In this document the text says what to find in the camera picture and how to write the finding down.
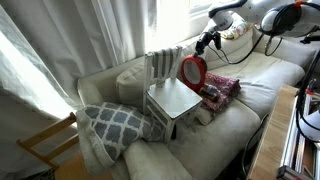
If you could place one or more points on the red patterned folded cloth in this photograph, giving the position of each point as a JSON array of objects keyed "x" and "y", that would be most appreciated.
[{"x": 227, "y": 89}]

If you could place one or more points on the wooden folding frame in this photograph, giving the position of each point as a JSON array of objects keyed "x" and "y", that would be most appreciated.
[{"x": 29, "y": 144}]

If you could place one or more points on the black yellow flashlight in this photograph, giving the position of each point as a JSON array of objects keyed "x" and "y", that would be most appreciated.
[{"x": 211, "y": 97}]

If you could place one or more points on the grey white patterned pillow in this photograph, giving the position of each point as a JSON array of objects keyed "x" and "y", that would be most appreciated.
[{"x": 106, "y": 129}]

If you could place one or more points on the clear plastic water bottle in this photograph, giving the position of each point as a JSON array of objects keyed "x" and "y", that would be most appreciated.
[{"x": 210, "y": 89}]

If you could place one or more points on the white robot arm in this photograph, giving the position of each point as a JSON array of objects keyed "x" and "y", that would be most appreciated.
[{"x": 284, "y": 18}]

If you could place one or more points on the striped grey towel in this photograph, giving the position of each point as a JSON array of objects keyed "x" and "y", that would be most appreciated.
[{"x": 164, "y": 62}]

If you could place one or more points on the white curtain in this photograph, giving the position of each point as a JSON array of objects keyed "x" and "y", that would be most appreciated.
[{"x": 76, "y": 38}]

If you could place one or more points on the small white wooden chair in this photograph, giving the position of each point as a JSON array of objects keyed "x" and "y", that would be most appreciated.
[{"x": 168, "y": 100}]

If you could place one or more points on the cream sofa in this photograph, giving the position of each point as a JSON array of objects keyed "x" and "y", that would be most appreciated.
[{"x": 202, "y": 150}]

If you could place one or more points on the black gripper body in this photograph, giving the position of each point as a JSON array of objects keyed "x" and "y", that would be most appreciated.
[{"x": 204, "y": 40}]

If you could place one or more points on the floral cushion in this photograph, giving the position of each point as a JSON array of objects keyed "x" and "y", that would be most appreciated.
[{"x": 238, "y": 28}]

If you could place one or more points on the red sparkly hat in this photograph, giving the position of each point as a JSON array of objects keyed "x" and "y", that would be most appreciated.
[{"x": 193, "y": 70}]

